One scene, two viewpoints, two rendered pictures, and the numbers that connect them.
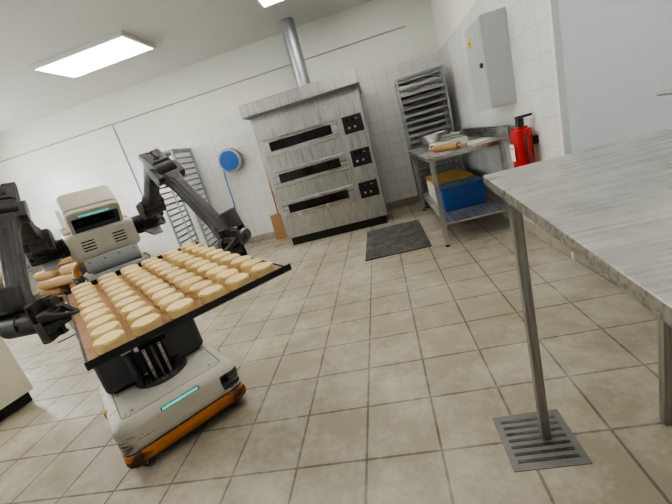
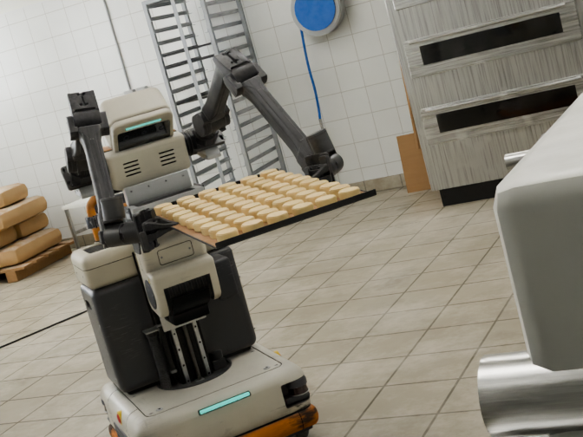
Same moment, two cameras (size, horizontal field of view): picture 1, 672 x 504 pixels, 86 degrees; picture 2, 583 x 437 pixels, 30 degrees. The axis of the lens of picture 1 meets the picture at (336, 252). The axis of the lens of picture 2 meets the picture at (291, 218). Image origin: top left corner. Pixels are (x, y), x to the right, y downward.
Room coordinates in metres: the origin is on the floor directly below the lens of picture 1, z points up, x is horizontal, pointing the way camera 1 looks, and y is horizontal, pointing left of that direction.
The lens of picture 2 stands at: (-1.62, -0.36, 1.40)
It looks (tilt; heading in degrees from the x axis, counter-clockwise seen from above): 10 degrees down; 16
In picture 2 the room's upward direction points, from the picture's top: 15 degrees counter-clockwise
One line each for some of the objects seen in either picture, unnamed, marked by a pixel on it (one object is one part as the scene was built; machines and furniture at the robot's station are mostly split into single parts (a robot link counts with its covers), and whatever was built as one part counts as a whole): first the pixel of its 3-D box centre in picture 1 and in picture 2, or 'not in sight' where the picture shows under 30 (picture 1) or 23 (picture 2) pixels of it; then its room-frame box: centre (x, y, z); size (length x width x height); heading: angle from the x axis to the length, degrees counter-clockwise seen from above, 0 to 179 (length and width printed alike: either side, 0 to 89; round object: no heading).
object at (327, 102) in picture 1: (323, 164); (526, 23); (5.45, -0.18, 1.01); 1.56 x 1.20 x 2.01; 79
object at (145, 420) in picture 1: (170, 389); (203, 404); (1.85, 1.14, 0.16); 0.67 x 0.64 x 0.25; 36
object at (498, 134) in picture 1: (452, 178); not in sight; (4.16, -1.55, 0.49); 1.90 x 0.72 x 0.98; 169
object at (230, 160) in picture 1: (237, 181); (329, 54); (6.29, 1.28, 1.10); 0.41 x 0.15 x 1.10; 79
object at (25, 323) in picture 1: (38, 321); (138, 231); (0.84, 0.74, 1.00); 0.07 x 0.07 x 0.10; 81
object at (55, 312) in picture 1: (65, 319); (162, 231); (0.83, 0.67, 0.99); 0.09 x 0.07 x 0.07; 80
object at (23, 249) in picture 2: not in sight; (21, 248); (6.31, 4.24, 0.19); 0.72 x 0.42 x 0.15; 174
